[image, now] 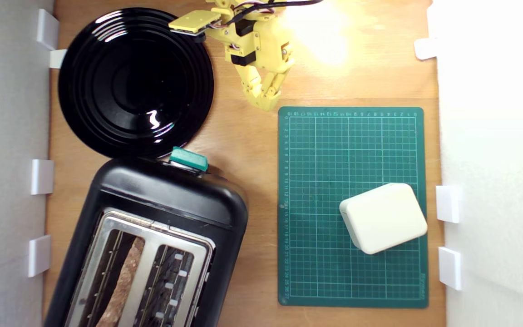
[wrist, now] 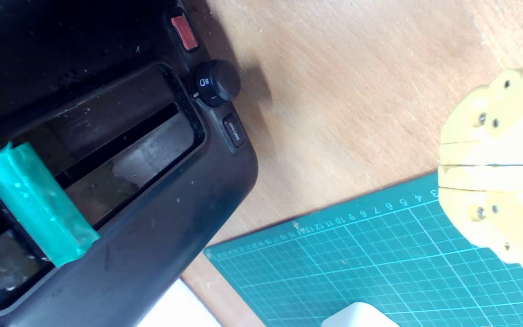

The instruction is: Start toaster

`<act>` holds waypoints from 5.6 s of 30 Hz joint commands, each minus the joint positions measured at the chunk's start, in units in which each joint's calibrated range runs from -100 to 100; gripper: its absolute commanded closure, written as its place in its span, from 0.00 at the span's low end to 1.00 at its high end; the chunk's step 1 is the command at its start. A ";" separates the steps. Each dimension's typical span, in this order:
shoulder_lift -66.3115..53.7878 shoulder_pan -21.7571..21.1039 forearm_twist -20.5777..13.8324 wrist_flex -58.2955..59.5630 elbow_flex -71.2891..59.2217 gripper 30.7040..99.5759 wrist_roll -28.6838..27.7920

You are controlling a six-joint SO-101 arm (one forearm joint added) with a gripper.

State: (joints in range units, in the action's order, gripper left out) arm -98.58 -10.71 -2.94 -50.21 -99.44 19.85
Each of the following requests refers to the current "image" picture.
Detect white wall clip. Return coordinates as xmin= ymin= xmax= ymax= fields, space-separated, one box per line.
xmin=414 ymin=38 xmax=439 ymax=61
xmin=31 ymin=159 xmax=55 ymax=195
xmin=435 ymin=185 xmax=462 ymax=224
xmin=438 ymin=246 xmax=463 ymax=291
xmin=49 ymin=49 xmax=68 ymax=69
xmin=28 ymin=234 xmax=52 ymax=278
xmin=36 ymin=8 xmax=60 ymax=51

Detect yellow wrist camera box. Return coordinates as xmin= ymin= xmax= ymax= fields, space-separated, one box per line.
xmin=168 ymin=10 xmax=222 ymax=38

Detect green toaster lever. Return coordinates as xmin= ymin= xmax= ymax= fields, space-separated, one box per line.
xmin=169 ymin=146 xmax=209 ymax=173

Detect green cutting mat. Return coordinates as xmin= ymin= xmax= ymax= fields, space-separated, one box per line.
xmin=277 ymin=106 xmax=429 ymax=309

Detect black round plate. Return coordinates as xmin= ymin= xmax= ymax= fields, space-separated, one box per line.
xmin=58 ymin=7 xmax=215 ymax=159

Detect brown bread slice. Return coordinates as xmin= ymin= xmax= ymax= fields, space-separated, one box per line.
xmin=95 ymin=236 xmax=146 ymax=327

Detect white rounded block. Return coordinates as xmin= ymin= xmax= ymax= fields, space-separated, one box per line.
xmin=339 ymin=183 xmax=429 ymax=255

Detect black two-slot toaster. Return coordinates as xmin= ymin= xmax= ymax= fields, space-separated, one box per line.
xmin=44 ymin=156 xmax=249 ymax=327

